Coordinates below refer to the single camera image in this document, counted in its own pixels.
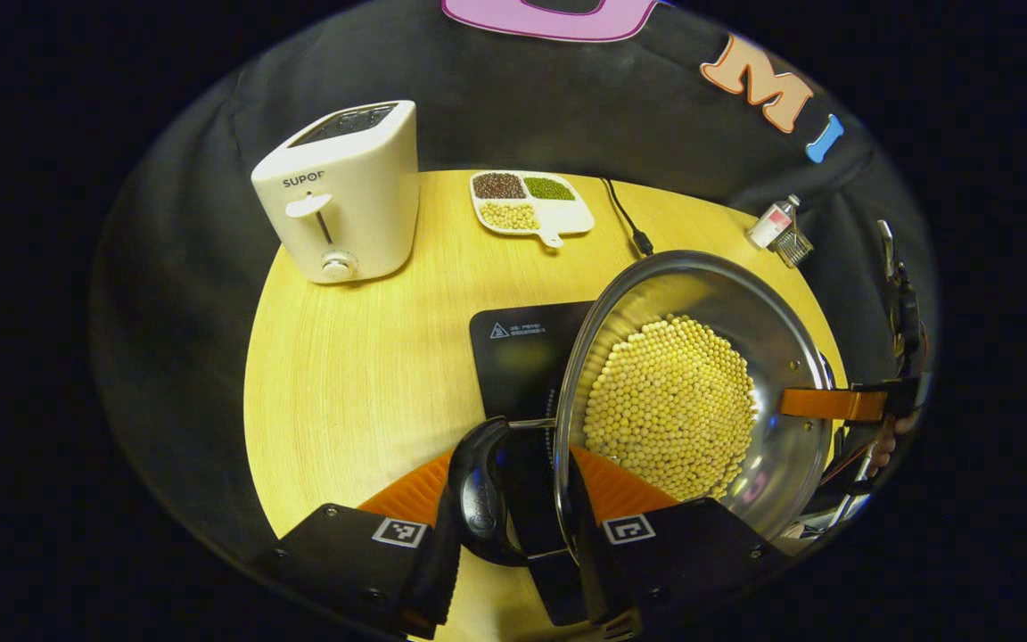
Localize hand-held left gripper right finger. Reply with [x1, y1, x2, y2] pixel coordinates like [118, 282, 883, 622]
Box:
[567, 446, 791, 638]

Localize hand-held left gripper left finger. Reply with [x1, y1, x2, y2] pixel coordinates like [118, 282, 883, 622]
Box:
[255, 446, 463, 638]

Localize stainless steel pot black handles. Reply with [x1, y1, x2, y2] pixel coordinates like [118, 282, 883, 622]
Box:
[447, 250, 837, 567]

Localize pile of yellow soybeans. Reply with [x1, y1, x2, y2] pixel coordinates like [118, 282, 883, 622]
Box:
[583, 314, 757, 502]

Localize black induction cooktop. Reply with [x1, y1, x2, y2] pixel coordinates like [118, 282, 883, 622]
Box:
[469, 301, 599, 625]

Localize small clear bottle pink label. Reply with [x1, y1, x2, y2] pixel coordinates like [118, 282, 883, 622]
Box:
[745, 194, 801, 251]

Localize white divided dish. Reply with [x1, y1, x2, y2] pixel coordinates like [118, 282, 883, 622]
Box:
[469, 169, 595, 249]

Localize white toaster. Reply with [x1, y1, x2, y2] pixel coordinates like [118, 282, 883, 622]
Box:
[251, 100, 419, 284]

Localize small heap of pale beans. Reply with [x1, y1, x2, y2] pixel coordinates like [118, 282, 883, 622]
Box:
[481, 202, 539, 231]

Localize pile of dark red beans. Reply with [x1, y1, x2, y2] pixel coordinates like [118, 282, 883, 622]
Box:
[474, 173, 527, 200]

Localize small wire basket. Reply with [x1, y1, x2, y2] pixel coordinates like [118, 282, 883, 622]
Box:
[776, 227, 815, 268]

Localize black power cable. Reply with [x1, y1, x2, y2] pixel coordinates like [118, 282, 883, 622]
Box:
[601, 177, 654, 258]

